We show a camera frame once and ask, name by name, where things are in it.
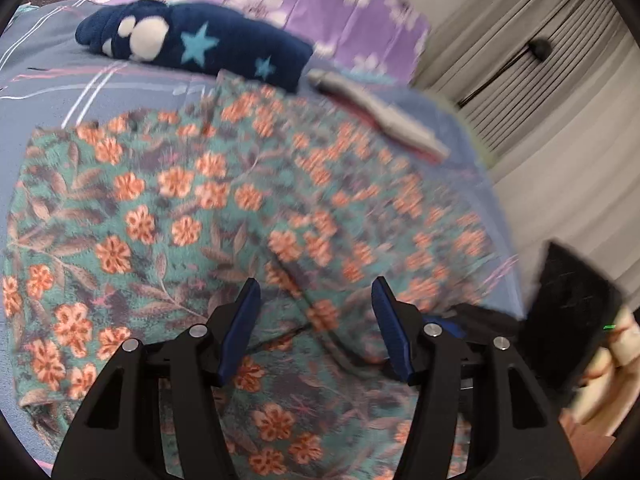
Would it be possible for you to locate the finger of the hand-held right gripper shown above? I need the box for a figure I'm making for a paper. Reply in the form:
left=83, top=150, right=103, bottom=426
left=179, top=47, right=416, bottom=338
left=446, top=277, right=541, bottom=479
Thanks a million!
left=425, top=302, right=523, bottom=348

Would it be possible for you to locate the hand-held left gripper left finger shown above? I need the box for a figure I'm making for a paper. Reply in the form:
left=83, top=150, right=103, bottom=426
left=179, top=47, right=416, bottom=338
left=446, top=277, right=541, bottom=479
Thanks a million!
left=50, top=278, right=262, bottom=480

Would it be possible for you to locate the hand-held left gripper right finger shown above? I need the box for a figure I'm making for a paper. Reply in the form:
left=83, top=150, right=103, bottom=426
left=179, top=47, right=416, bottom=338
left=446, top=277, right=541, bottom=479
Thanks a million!
left=371, top=276, right=582, bottom=480

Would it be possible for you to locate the green floral fleece garment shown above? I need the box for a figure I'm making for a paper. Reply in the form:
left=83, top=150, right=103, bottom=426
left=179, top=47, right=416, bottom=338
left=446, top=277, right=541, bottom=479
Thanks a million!
left=0, top=70, right=506, bottom=480

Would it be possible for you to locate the person's right forearm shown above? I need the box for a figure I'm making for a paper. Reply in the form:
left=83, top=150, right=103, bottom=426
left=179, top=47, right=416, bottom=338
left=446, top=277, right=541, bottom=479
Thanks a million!
left=559, top=409, right=621, bottom=480

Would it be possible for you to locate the person's right hand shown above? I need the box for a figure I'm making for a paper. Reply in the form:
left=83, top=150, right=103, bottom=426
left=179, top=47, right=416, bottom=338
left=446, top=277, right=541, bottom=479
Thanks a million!
left=570, top=305, right=640, bottom=436

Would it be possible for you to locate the white curtain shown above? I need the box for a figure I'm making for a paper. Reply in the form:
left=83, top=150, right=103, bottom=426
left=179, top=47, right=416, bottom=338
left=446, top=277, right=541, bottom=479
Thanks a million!
left=487, top=100, right=640, bottom=321

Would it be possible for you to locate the pink folded garment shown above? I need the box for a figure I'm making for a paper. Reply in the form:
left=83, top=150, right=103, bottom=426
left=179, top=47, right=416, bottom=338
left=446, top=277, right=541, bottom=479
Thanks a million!
left=345, top=102, right=443, bottom=163

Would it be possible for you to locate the grey folded garment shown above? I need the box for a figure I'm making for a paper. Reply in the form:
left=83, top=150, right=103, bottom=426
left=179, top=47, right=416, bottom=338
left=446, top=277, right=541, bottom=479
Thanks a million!
left=305, top=70, right=451, bottom=158

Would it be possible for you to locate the black stand with ball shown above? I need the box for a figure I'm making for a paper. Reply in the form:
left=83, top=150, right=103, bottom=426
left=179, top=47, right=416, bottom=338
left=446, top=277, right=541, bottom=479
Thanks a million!
left=457, top=40, right=553, bottom=108

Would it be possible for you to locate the navy star fleece garment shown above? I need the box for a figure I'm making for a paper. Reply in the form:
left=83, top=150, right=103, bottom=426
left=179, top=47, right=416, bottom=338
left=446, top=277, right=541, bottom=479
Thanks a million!
left=75, top=1, right=315, bottom=93

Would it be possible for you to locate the grey pleated curtain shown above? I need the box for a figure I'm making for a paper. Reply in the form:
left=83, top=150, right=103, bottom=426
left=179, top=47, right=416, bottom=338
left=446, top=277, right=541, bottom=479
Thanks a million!
left=415, top=0, right=633, bottom=161

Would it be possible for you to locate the blue striped bed sheet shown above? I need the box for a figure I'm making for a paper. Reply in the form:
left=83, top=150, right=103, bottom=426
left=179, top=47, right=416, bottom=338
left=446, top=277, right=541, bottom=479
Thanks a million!
left=0, top=0, right=526, bottom=480

